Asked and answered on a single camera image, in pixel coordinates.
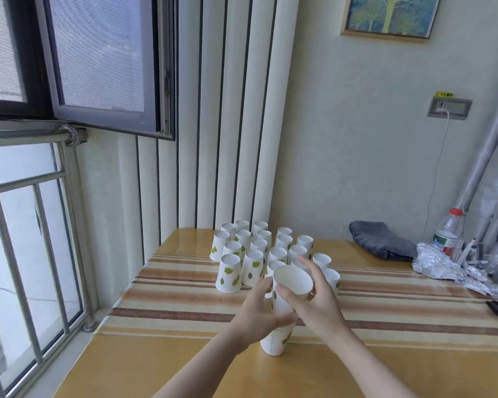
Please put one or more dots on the grey folded cloth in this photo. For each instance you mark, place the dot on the grey folded cloth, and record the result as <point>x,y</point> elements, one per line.
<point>381,240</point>

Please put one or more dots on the white marker pen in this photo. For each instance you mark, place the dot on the white marker pen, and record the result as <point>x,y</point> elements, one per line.
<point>467,250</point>

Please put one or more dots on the person's right forearm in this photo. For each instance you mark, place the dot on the person's right forearm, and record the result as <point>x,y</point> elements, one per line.
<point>369,364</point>

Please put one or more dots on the dark window frame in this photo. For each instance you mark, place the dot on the dark window frame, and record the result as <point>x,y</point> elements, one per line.
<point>29,78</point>

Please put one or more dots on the metal window railing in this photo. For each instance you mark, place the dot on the metal window railing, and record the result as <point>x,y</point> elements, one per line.
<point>45,244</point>

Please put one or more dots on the person's left hand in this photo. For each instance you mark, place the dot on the person's left hand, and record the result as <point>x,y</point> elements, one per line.
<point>253,315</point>

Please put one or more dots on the person's left thumb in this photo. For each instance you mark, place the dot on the person's left thumb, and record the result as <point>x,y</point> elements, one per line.
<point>284,321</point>

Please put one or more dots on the person's left forearm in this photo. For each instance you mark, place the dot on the person's left forearm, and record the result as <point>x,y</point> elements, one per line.
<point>199,368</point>

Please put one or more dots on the person's right hand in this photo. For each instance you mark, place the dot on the person's right hand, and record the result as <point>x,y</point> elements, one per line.
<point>321,306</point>

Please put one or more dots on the grey curtain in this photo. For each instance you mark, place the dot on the grey curtain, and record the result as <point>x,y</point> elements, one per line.
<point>487,161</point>

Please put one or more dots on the yellow warning label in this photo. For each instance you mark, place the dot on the yellow warning label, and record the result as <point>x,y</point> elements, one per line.
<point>443,94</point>

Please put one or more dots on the grey open window sash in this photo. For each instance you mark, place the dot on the grey open window sash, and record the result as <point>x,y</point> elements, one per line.
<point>99,57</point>

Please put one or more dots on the white leaf-print paper cup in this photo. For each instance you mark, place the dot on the white leaf-print paper cup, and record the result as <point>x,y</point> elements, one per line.
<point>292,279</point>

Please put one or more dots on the person's right thumb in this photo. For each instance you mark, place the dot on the person's right thumb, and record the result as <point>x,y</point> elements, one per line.
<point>288,296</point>

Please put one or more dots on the striped yellow tablecloth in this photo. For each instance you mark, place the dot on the striped yellow tablecloth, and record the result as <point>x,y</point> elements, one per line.
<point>170,294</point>

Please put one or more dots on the group of upturned paper cups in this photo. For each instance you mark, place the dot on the group of upturned paper cups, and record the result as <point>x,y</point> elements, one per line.
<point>253,265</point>

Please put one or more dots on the white ribbed wall panel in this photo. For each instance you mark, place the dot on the white ribbed wall panel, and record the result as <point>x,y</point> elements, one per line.
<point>215,120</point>

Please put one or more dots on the framed tree picture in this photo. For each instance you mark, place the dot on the framed tree picture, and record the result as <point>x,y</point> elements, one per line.
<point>392,14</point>

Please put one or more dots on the clear plastic bottle red cap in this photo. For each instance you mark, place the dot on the clear plastic bottle red cap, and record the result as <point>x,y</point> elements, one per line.
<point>446,236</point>

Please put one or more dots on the nested stack of paper cups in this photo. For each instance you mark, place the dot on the nested stack of paper cups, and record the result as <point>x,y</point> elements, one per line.
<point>276,339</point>

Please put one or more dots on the grey wall socket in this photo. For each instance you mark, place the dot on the grey wall socket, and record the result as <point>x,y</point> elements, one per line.
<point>456,107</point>

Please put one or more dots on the crumpled aluminium foil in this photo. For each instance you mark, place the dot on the crumpled aluminium foil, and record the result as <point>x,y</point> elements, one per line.
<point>440,265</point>

